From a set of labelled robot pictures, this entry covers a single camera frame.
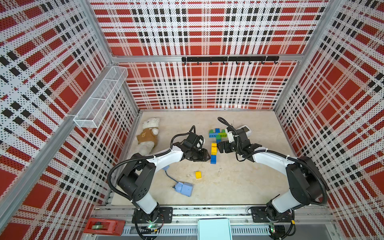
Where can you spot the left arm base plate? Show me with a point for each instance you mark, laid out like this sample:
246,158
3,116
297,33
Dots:
159,215

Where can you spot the light blue charger with cable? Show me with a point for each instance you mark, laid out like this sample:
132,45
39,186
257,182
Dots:
185,189

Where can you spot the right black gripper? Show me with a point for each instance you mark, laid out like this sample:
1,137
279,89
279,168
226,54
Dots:
225,144

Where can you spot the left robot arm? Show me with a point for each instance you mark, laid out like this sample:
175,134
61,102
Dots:
132,178

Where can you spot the yellow tall lego brick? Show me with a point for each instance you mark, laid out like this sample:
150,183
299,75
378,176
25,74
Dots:
213,151

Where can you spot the lime green long lego brick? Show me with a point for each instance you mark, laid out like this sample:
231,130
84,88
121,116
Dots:
222,135

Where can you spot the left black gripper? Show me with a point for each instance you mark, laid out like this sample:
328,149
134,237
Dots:
203,156

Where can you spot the red tool box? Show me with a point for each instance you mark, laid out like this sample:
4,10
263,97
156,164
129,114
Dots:
104,227

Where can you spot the white teddy bear brown shirt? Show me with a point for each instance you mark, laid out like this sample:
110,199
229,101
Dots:
148,138

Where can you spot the yellow square lego brick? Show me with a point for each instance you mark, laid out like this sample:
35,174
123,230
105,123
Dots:
198,175

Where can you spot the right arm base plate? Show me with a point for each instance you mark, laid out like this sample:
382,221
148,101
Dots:
264,214

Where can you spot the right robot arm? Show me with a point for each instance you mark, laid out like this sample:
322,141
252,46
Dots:
306,184

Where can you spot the black hook rail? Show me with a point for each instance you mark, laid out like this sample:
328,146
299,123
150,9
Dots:
210,60

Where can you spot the white wire mesh basket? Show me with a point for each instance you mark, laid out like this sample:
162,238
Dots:
97,105

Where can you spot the light blue tray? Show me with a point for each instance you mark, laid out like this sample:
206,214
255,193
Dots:
214,229

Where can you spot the white digital clock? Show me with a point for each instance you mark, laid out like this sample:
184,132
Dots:
246,129

